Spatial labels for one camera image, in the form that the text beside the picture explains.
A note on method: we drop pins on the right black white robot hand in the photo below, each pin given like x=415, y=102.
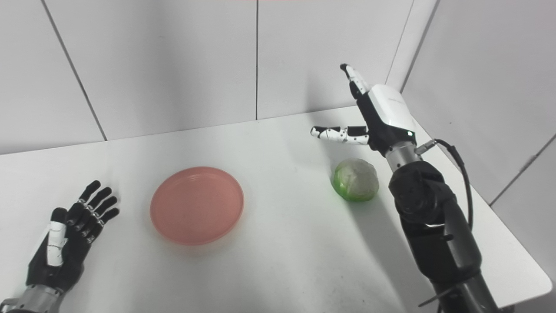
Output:
x=378, y=117

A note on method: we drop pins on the green white cabbage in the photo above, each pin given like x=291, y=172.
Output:
x=355, y=179

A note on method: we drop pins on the pink plate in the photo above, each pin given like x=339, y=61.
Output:
x=196, y=205

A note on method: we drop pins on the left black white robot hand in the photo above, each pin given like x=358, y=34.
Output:
x=71, y=239

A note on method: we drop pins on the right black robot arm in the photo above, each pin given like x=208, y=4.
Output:
x=438, y=230

